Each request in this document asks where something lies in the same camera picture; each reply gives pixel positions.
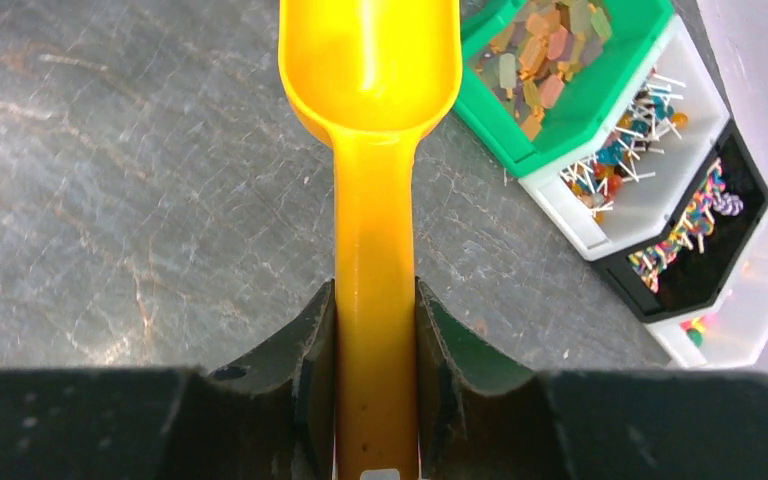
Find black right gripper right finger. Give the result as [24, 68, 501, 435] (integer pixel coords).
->
[415, 282, 768, 479]

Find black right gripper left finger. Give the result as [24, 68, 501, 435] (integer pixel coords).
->
[0, 282, 335, 479]

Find yellow plastic scoop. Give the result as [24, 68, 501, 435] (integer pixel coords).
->
[278, 0, 463, 479]

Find black bin with swirl candies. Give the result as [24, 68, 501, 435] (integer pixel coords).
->
[591, 120, 768, 324]

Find white bin with colourful candies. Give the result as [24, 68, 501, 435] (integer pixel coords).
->
[646, 209, 768, 369]

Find white bin with lollipops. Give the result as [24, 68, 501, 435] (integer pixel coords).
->
[519, 16, 730, 261]

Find green plastic candy bin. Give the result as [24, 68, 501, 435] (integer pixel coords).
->
[454, 1, 675, 178]

